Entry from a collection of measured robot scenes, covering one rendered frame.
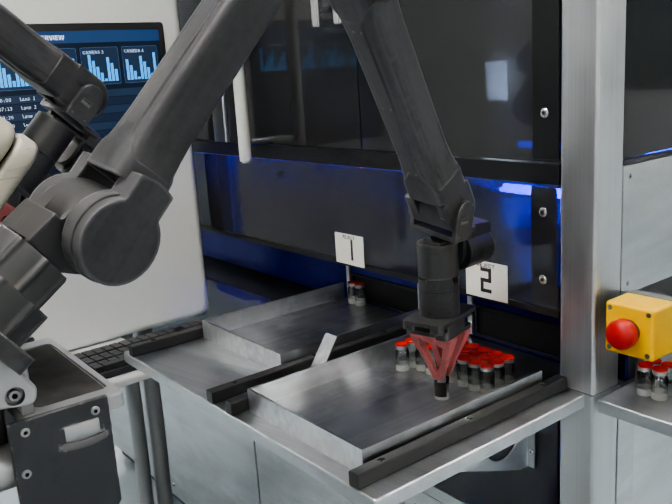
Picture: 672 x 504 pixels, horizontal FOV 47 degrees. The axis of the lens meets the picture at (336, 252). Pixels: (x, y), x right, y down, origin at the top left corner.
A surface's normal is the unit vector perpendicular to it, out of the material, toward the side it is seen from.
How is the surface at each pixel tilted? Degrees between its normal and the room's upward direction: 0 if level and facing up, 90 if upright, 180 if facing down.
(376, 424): 0
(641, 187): 90
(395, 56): 102
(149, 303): 90
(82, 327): 90
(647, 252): 90
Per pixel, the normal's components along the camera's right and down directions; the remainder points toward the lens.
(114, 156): -0.50, -0.45
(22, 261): 0.39, -0.08
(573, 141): -0.78, 0.19
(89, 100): 0.69, 0.28
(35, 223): -0.39, -0.62
